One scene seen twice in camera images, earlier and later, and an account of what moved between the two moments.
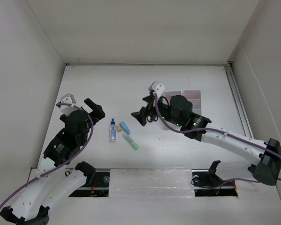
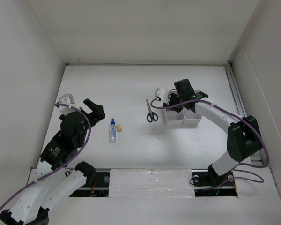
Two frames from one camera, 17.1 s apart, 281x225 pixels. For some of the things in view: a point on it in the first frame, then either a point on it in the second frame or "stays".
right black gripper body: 164,108 → 174,100
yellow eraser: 119,128 stays
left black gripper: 97,109 stays
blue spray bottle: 113,131 stays
